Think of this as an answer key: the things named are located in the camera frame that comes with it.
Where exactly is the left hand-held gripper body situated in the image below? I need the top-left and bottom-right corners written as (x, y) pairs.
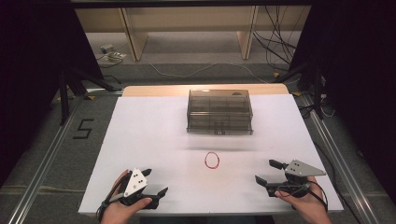
top-left (119, 168), bottom-right (161, 210)

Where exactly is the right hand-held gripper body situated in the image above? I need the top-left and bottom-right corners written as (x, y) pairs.
top-left (265, 159), bottom-right (327, 199)

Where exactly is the red rubber band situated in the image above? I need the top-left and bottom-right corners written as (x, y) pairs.
top-left (204, 151), bottom-right (220, 170)

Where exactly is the smoky clear plastic drawer box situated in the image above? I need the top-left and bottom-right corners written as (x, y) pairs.
top-left (186, 89), bottom-right (254, 136)

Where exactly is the person's left hand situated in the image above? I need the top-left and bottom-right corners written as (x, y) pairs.
top-left (100, 169), bottom-right (153, 224)

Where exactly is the person's right hand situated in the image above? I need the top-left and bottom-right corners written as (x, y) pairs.
top-left (274, 175), bottom-right (332, 224)

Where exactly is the white board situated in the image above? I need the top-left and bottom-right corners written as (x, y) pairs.
top-left (78, 94), bottom-right (345, 217)

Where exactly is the black tripod stand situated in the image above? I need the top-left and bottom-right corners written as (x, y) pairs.
top-left (56, 65), bottom-right (124, 126)
top-left (273, 55), bottom-right (327, 121)

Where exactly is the light wooden table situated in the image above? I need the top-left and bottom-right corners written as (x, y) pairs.
top-left (121, 82), bottom-right (290, 98)

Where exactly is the black curtain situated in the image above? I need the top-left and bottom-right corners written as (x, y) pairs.
top-left (0, 0), bottom-right (105, 188)
top-left (289, 0), bottom-right (396, 206)

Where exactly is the light wooden desk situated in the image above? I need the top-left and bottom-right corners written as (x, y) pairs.
top-left (74, 5), bottom-right (312, 63)

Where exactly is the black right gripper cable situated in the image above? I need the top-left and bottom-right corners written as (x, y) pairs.
top-left (279, 180), bottom-right (329, 213)

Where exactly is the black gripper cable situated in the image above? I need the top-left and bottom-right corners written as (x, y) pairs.
top-left (279, 180), bottom-right (329, 213)
top-left (95, 174), bottom-right (132, 222)

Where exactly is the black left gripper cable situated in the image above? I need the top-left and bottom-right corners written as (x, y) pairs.
top-left (95, 174), bottom-right (132, 222)

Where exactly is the aluminium floor rail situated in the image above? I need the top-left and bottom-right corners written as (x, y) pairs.
top-left (297, 92), bottom-right (380, 224)
top-left (7, 95), bottom-right (86, 224)

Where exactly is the white floor cable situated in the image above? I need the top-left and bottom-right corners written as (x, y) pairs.
top-left (148, 63), bottom-right (269, 84)

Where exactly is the white adapter with cable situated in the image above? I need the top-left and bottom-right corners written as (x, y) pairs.
top-left (96, 51), bottom-right (128, 69)

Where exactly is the bundle of black cables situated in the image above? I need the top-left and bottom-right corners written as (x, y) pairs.
top-left (252, 5), bottom-right (304, 72)

